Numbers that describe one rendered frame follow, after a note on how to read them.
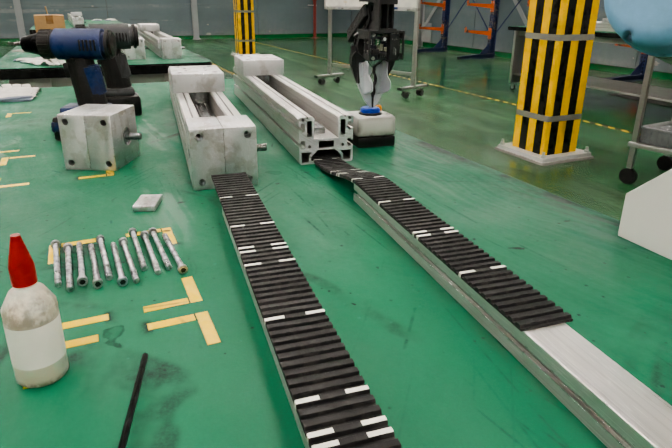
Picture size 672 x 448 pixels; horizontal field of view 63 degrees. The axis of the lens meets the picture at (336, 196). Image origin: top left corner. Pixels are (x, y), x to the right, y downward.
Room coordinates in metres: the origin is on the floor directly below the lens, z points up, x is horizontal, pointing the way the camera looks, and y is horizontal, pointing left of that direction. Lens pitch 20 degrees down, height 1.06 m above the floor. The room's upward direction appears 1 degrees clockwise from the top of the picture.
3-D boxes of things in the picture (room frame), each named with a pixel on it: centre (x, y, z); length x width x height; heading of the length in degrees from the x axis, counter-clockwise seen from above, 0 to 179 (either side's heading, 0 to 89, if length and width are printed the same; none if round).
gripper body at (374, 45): (1.08, -0.08, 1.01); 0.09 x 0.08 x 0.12; 18
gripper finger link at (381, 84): (1.09, -0.09, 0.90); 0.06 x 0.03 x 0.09; 18
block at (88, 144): (0.94, 0.40, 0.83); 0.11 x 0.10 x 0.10; 87
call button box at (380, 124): (1.10, -0.06, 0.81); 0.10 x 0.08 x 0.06; 108
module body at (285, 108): (1.33, 0.14, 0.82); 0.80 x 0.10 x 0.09; 18
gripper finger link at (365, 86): (1.08, -0.06, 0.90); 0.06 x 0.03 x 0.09; 18
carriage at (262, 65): (1.57, 0.22, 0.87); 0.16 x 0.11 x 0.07; 18
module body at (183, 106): (1.27, 0.32, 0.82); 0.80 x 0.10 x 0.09; 18
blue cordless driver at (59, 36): (1.12, 0.55, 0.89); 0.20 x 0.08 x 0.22; 97
